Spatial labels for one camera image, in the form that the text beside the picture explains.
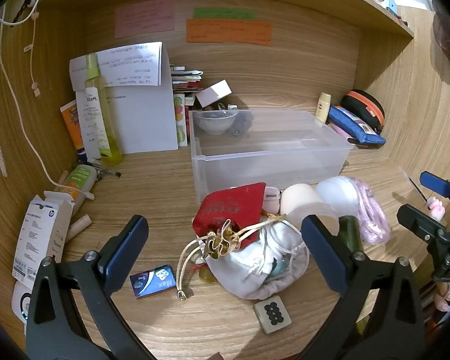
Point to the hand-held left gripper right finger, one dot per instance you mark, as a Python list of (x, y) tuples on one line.
[(318, 253)]

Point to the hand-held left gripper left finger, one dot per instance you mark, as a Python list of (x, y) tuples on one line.
[(127, 249)]

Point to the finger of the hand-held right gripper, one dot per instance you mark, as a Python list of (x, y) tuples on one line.
[(420, 222), (437, 184)]

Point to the cream round container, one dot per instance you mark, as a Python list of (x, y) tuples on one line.
[(298, 202)]

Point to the clear plastic storage box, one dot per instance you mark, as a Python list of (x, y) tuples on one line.
[(270, 165)]

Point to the wooden desktop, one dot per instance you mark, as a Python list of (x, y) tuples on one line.
[(153, 202)]

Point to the person's right hand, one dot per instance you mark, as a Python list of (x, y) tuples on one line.
[(445, 297)]

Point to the thin black stick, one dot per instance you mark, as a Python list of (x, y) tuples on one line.
[(417, 188)]

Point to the small pink figurine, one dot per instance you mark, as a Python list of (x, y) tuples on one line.
[(437, 209)]

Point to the small blue box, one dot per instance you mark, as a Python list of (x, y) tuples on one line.
[(153, 281)]

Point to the beige lip balm stick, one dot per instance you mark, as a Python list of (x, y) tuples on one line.
[(78, 227)]

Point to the small pink-white case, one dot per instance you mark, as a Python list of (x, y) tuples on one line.
[(272, 197)]

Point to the white tile with black dots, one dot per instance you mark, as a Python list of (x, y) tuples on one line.
[(272, 313)]

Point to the green orange tube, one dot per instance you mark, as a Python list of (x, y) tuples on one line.
[(80, 183)]

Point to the white cardboard box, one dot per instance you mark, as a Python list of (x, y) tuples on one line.
[(41, 232)]

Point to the small gold pouch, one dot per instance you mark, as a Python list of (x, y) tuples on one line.
[(219, 245)]

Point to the blue pencil case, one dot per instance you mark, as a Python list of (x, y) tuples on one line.
[(356, 126)]

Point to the yellow-green spray bottle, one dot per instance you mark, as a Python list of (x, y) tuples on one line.
[(108, 146)]

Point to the black orange round case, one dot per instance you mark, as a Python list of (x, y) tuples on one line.
[(365, 105)]

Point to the pink flat pouch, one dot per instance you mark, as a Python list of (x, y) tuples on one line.
[(343, 132)]

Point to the white round device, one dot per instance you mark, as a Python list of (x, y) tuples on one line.
[(19, 303)]

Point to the white folder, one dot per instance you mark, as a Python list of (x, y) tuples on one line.
[(146, 120)]

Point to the white labelled tube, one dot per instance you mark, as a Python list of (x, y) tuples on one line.
[(90, 120)]

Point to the fruit print card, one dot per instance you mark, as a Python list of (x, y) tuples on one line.
[(180, 123)]

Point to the small yellow tube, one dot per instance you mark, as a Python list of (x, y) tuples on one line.
[(324, 107)]

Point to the brown round object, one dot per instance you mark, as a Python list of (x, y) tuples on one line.
[(448, 37)]

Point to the white ceramic bowl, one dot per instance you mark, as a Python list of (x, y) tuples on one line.
[(214, 123)]

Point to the small white box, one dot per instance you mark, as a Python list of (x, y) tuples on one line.
[(213, 93)]

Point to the stack of books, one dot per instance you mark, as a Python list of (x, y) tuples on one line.
[(185, 80)]

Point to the printed white paper sheet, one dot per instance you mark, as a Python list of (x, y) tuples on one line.
[(131, 65)]

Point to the small blue item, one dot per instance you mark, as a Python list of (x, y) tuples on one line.
[(390, 3)]

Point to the pink paper note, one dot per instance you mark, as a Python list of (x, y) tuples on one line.
[(144, 18)]

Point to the orange paper note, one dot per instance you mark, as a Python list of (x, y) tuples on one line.
[(228, 32)]

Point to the green paper note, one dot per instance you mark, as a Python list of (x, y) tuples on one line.
[(225, 14)]

